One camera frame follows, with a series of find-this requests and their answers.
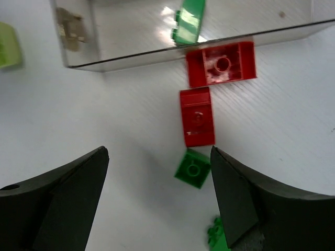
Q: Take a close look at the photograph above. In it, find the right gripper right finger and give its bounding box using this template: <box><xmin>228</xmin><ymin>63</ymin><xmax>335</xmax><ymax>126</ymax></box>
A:
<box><xmin>210</xmin><ymin>147</ymin><xmax>334</xmax><ymax>250</ymax></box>

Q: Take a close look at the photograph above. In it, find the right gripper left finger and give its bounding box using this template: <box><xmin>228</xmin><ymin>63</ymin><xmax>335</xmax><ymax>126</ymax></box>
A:
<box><xmin>1</xmin><ymin>146</ymin><xmax>109</xmax><ymax>250</ymax></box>

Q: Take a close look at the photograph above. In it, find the red curved lego brick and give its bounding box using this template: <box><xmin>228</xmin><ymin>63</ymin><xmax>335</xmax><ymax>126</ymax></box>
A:
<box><xmin>180</xmin><ymin>87</ymin><xmax>215</xmax><ymax>147</ymax></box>

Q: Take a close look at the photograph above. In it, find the red square lego brick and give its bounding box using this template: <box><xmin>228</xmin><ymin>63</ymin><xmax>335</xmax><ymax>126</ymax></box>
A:
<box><xmin>186</xmin><ymin>41</ymin><xmax>256</xmax><ymax>88</ymax></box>

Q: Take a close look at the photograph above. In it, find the green sloped lego brick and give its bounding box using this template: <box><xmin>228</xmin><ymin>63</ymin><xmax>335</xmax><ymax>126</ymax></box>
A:
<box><xmin>171</xmin><ymin>0</ymin><xmax>206</xmax><ymax>46</ymax></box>

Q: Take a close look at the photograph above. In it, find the green lego brick right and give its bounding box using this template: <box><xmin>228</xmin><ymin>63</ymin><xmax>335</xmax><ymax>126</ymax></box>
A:
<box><xmin>207</xmin><ymin>216</ymin><xmax>230</xmax><ymax>251</ymax></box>

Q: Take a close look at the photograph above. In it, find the small green square lego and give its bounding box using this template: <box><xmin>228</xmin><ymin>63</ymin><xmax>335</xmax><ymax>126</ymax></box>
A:
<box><xmin>174</xmin><ymin>148</ymin><xmax>211</xmax><ymax>189</ymax></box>

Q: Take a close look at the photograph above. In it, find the lime lego brick centre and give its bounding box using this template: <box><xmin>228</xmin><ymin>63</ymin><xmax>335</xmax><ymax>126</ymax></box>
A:
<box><xmin>1</xmin><ymin>22</ymin><xmax>23</xmax><ymax>69</ymax></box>

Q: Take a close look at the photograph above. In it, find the near clear plastic bin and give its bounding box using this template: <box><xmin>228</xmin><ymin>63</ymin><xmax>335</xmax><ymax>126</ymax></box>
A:
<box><xmin>51</xmin><ymin>1</ymin><xmax>334</xmax><ymax>72</ymax></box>

